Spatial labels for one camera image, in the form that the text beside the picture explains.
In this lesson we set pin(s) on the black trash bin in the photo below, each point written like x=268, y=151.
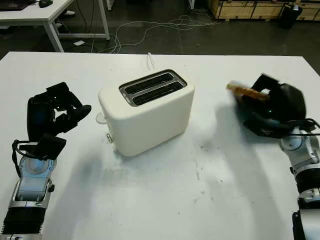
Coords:
x=290, y=16

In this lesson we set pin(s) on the wooden crate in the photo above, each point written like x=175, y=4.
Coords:
x=240, y=8

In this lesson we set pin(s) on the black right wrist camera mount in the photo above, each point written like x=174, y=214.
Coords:
x=265, y=130

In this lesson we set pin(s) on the white paper sheet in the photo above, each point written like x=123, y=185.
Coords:
x=79, y=42

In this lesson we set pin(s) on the white two-slot toaster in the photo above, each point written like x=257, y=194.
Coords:
x=150, y=120

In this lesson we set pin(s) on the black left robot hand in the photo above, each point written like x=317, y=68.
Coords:
x=40, y=115

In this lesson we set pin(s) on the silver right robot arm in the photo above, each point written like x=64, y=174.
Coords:
x=303, y=160

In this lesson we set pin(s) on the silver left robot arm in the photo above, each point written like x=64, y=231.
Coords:
x=31, y=185

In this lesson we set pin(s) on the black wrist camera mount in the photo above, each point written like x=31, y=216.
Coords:
x=50, y=147
x=265, y=130

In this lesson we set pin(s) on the silver toaster knob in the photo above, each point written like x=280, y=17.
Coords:
x=109, y=137

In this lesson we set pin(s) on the slice of bread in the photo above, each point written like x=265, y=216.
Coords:
x=250, y=93

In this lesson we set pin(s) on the black computer mouse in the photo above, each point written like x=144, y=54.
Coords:
x=45, y=2

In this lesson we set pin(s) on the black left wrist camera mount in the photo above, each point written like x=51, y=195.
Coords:
x=50, y=147

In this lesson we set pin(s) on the dark desk mat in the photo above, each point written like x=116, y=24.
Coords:
x=15, y=3

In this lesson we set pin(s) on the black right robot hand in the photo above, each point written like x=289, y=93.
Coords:
x=287, y=105

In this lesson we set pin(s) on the white office desk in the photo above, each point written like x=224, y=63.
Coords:
x=30, y=15

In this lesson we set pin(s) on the white shoe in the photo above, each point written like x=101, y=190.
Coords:
x=68, y=12

